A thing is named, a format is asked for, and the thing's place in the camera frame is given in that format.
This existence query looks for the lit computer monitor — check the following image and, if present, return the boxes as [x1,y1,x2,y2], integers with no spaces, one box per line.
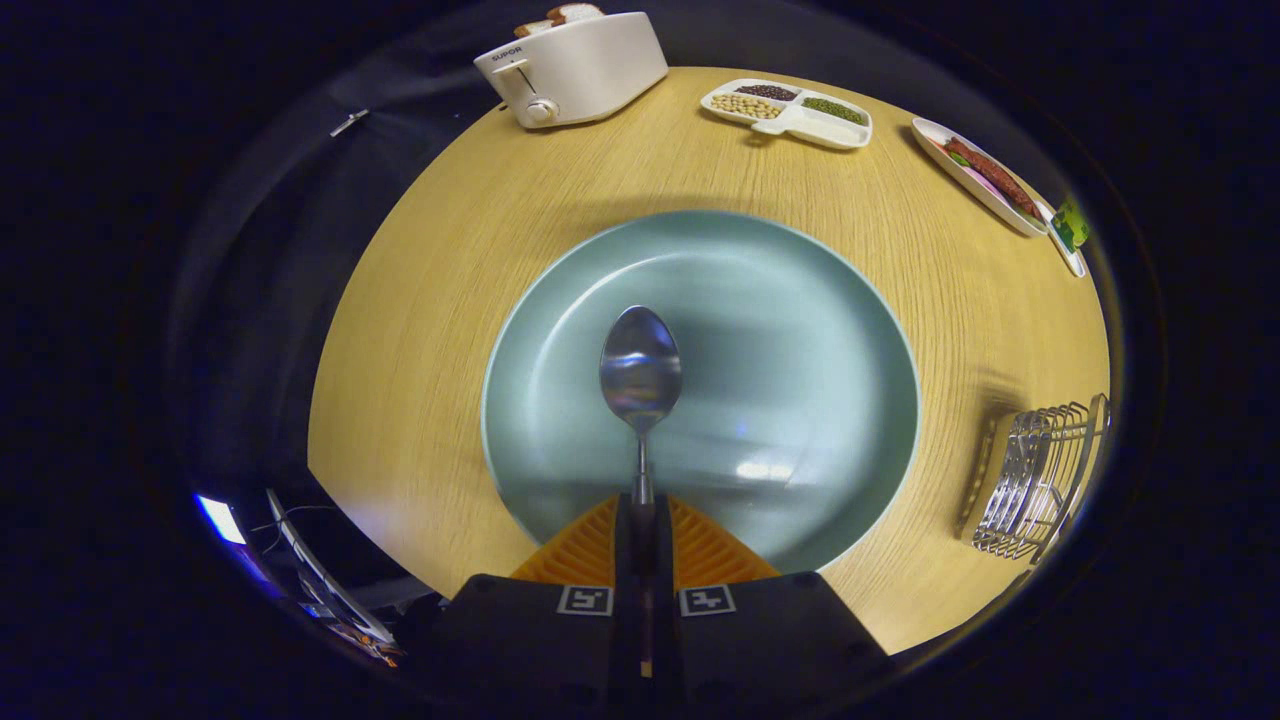
[193,493,251,549]

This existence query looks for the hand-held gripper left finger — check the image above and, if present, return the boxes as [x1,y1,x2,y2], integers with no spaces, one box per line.
[420,493,646,720]

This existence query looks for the metal spoon with brown handle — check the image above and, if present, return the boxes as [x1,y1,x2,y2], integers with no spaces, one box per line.
[599,305,684,681]

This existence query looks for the white oval plate with food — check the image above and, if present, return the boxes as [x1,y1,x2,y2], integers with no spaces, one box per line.
[910,117,1051,238]

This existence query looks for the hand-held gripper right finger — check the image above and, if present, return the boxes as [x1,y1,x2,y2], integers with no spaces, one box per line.
[653,493,898,720]

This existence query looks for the green label drink bottle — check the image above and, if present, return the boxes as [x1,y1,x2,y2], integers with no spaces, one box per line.
[1050,195,1093,253]

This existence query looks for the white toaster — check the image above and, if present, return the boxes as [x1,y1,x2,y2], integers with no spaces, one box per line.
[473,11,670,130]

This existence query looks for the thin silver-edged panel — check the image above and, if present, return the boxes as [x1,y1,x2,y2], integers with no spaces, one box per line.
[265,488,401,651]

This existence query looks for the small white saucer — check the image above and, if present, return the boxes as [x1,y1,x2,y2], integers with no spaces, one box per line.
[1035,200,1089,279]

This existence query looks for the white divided bean dish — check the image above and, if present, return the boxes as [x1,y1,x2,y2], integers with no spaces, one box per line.
[699,78,874,152]

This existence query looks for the teal round plate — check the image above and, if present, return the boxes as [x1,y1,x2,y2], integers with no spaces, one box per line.
[481,209,921,576]

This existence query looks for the perforated metal tray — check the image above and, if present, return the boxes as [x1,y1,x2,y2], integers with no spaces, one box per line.
[960,393,1113,563]

